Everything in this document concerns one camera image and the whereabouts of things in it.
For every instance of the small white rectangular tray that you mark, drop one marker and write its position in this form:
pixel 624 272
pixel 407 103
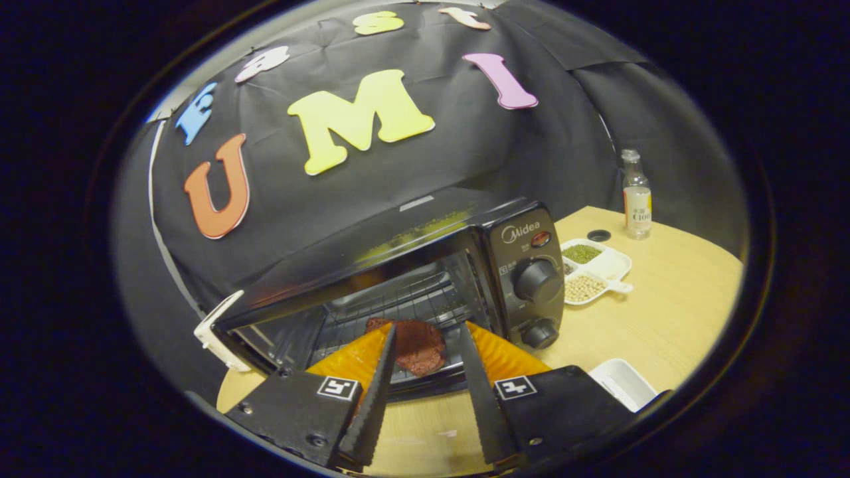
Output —
pixel 621 382

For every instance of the black toaster oven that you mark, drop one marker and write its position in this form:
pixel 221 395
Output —
pixel 518 245

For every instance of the clear glass bottle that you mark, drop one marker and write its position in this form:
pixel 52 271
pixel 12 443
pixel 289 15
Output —
pixel 637 206

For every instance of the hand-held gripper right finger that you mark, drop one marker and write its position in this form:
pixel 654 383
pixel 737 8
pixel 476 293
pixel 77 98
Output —
pixel 488 411

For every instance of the reddish brown meat patty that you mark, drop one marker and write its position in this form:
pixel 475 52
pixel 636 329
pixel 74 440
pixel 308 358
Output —
pixel 418 345

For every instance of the white bread toaster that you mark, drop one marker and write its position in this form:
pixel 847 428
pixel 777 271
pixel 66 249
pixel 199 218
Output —
pixel 216 332

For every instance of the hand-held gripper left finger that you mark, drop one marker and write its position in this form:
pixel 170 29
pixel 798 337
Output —
pixel 375 411

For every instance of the white divided dish with beans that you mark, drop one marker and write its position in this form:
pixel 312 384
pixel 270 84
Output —
pixel 611 265

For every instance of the black bottle cap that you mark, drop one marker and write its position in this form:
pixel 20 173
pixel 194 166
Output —
pixel 599 235

